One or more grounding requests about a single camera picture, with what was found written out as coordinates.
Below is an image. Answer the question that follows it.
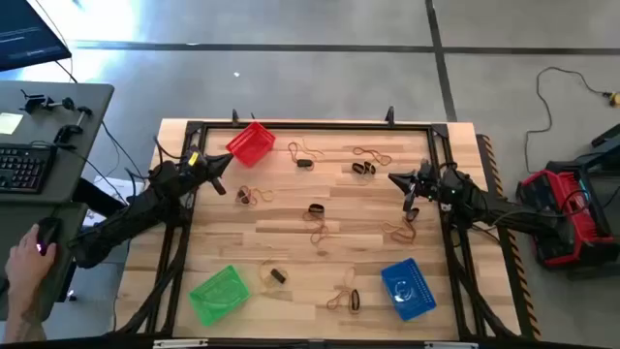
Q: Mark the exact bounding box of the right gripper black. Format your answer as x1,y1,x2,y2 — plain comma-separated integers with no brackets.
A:
388,172,450,211

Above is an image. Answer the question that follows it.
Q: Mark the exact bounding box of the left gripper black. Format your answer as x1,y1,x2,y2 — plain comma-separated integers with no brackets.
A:
186,154,234,197

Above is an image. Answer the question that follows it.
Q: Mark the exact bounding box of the person's forearm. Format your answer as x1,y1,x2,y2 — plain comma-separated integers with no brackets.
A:
0,290,48,346

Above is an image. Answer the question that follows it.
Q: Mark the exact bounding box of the red plastic basket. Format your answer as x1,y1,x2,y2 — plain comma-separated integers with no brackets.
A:
225,120,277,169

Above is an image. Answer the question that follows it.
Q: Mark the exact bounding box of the yellow black hazard tape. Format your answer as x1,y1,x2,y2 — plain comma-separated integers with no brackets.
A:
477,134,543,339

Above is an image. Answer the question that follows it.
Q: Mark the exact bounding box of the white paper sheet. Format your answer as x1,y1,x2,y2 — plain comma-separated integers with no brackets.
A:
89,174,146,229

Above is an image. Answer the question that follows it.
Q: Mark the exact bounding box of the blue plastic basket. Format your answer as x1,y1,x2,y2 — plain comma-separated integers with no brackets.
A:
380,257,438,322

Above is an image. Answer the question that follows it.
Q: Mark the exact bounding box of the green plastic basket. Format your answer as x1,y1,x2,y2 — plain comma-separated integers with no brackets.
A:
188,264,252,328

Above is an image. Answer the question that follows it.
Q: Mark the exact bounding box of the grey desk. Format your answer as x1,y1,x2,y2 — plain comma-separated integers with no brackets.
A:
0,80,115,205

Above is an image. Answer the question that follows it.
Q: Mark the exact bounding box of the black desk clamp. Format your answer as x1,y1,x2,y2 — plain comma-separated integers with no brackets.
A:
52,105,94,146
19,88,77,116

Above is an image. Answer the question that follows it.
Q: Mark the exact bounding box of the black computer mouse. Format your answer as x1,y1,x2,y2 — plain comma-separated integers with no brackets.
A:
36,216,63,257

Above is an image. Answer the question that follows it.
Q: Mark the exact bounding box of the red and black cart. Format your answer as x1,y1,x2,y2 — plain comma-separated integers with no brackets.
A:
515,123,620,280

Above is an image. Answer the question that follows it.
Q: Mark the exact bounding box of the black keyboard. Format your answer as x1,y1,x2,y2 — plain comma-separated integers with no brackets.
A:
0,143,58,194

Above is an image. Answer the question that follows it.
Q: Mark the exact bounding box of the yellow sticky note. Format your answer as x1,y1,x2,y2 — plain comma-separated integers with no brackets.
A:
0,111,24,136

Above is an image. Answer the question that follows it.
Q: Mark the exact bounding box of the person's hand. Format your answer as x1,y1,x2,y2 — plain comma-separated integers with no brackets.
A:
4,223,58,304

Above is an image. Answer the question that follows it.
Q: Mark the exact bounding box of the dark desk monitor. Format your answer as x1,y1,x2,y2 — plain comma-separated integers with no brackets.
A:
0,0,73,73

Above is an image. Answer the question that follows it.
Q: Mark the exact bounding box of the black desk cable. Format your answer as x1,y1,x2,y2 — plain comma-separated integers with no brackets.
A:
99,120,146,180

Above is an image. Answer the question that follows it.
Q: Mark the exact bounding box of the black floor cable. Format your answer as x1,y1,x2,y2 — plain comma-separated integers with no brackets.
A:
524,66,612,175

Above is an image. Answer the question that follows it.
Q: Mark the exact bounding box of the silver metal bracket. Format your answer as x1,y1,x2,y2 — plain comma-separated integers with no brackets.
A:
423,340,480,349
152,338,209,349

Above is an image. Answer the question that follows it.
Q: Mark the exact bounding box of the black monitor cable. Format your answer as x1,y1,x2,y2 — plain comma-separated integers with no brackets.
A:
51,58,79,84

